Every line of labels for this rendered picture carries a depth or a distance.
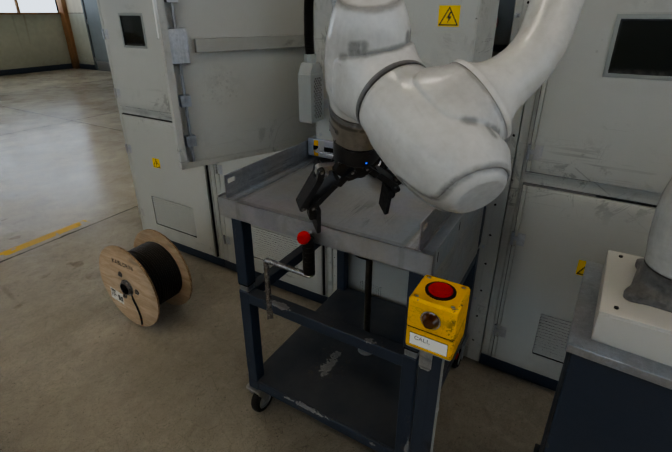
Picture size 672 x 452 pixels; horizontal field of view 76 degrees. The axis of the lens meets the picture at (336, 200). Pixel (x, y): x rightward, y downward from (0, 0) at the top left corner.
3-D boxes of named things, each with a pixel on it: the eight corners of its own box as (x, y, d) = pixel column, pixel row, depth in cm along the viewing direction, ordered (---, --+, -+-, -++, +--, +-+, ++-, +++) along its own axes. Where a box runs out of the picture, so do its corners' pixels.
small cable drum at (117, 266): (200, 313, 204) (188, 240, 188) (161, 341, 187) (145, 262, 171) (146, 288, 223) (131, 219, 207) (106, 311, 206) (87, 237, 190)
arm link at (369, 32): (311, 91, 61) (352, 150, 54) (308, -20, 49) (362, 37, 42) (376, 73, 65) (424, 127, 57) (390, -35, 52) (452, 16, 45)
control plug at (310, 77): (312, 124, 130) (310, 64, 123) (298, 122, 132) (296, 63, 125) (325, 119, 136) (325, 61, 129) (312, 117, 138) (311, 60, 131)
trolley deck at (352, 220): (431, 278, 92) (434, 254, 90) (219, 214, 121) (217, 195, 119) (497, 180, 146) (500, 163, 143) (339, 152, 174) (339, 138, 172)
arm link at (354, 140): (320, 90, 62) (320, 122, 66) (342, 131, 57) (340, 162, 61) (378, 79, 64) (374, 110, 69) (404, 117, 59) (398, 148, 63)
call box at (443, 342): (450, 363, 68) (458, 312, 64) (404, 345, 72) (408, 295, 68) (464, 333, 75) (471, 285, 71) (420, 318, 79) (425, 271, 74)
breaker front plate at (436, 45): (458, 167, 122) (481, -22, 102) (315, 143, 144) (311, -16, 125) (459, 166, 123) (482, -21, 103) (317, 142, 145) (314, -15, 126)
